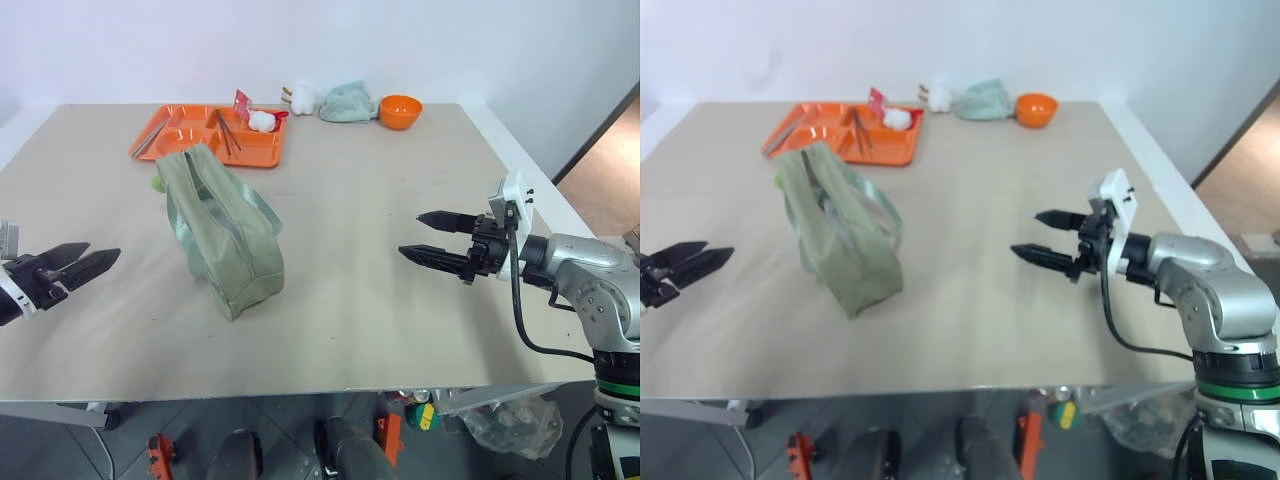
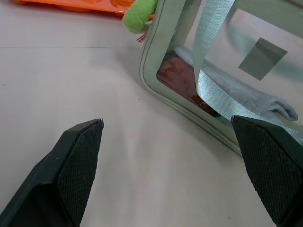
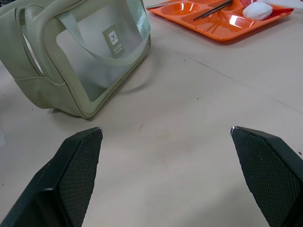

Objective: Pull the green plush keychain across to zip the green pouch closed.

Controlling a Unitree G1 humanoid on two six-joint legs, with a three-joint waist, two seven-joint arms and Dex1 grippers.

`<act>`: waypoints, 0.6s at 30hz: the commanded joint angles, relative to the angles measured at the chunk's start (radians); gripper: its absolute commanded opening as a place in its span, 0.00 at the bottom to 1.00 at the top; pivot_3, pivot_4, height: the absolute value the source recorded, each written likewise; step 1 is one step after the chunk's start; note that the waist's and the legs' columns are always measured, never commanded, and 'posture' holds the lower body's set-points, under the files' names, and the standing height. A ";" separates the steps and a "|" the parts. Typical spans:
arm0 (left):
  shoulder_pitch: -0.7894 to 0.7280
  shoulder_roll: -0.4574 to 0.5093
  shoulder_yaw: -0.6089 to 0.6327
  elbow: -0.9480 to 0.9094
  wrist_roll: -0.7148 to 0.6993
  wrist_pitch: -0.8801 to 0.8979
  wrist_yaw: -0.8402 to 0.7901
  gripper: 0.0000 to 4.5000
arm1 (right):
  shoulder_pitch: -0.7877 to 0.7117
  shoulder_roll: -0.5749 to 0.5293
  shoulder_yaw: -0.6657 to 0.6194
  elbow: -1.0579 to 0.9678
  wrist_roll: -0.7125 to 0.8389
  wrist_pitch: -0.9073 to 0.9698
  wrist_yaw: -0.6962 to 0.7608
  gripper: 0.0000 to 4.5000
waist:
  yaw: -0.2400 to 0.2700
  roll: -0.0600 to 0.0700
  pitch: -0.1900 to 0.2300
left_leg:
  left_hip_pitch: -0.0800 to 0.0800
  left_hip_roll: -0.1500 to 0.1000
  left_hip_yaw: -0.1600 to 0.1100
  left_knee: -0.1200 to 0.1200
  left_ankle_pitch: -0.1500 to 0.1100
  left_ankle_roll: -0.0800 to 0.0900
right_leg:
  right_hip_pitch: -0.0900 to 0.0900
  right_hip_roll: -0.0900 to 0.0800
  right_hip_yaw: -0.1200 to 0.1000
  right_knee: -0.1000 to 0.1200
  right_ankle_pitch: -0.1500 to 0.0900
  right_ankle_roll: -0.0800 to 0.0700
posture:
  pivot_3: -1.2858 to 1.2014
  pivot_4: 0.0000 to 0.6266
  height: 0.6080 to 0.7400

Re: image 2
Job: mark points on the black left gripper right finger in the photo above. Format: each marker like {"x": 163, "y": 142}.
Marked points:
{"x": 272, "y": 160}

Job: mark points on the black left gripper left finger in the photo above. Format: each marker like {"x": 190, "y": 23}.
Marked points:
{"x": 59, "y": 170}

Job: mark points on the pale green transparent pouch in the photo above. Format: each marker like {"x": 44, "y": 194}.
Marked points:
{"x": 151, "y": 47}

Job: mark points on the grey folded cloth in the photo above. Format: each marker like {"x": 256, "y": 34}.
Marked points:
{"x": 248, "y": 94}

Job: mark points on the brown glossy item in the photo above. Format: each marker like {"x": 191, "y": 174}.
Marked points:
{"x": 175, "y": 75}

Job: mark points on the orange plastic tray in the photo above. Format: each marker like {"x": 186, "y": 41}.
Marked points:
{"x": 71, "y": 6}

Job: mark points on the green plush toy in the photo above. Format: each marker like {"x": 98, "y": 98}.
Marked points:
{"x": 137, "y": 16}

